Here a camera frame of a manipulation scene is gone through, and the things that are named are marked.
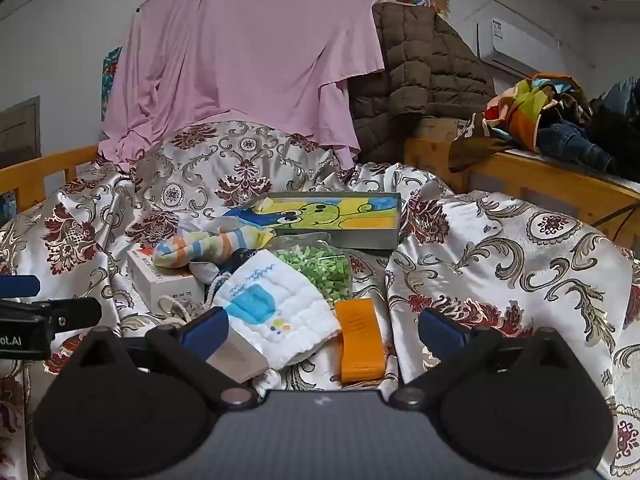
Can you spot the bag of green pieces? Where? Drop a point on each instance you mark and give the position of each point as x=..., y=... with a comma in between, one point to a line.
x=315, y=265

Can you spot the white air conditioner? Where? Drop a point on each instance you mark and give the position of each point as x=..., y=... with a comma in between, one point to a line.
x=525, y=50

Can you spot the blue jeans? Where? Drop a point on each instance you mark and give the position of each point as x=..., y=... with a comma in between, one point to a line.
x=570, y=145

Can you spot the white box with orange print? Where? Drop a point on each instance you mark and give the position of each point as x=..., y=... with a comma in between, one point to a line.
x=160, y=285

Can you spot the dark blue sock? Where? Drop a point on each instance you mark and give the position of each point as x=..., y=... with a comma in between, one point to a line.
x=245, y=255

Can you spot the pink bed sheet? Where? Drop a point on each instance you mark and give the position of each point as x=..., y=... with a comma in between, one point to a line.
x=250, y=50

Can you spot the brown quilted jacket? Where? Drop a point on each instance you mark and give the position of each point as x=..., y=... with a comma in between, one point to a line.
x=415, y=75

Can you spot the striped sock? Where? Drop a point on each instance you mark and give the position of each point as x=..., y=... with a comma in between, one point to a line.
x=220, y=245

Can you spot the floral satin blanket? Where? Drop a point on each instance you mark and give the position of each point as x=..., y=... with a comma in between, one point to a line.
x=500, y=260

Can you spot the dark jacket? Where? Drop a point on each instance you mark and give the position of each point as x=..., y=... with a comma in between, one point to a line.
x=620, y=120

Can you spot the wooden bed rail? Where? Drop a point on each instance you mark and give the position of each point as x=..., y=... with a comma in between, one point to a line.
x=40, y=170

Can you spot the blue wall poster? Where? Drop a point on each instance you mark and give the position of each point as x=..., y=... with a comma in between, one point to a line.
x=111, y=80

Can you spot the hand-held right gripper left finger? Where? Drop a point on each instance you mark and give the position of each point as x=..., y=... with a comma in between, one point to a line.
x=205, y=332

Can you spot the orange cloth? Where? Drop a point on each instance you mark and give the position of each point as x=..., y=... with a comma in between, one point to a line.
x=360, y=340

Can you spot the cardboard box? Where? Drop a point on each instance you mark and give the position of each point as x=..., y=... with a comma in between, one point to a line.
x=440, y=129

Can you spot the grey wall panel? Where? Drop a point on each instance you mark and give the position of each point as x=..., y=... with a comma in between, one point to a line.
x=20, y=130

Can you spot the wooden bed frame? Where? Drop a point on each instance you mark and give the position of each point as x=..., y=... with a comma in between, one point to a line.
x=540, y=180

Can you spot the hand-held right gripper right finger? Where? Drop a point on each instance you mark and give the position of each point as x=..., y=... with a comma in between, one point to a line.
x=440, y=332

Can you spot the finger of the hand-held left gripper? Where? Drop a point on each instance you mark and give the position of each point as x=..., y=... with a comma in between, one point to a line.
x=75, y=312
x=20, y=287

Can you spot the white cloth with blue print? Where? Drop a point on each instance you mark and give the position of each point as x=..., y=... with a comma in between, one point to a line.
x=280, y=320

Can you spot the olive brown cloth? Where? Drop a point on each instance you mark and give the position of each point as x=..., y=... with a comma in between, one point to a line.
x=475, y=150

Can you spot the colourful patchwork cloth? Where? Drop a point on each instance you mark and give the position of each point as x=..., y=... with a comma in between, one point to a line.
x=525, y=105

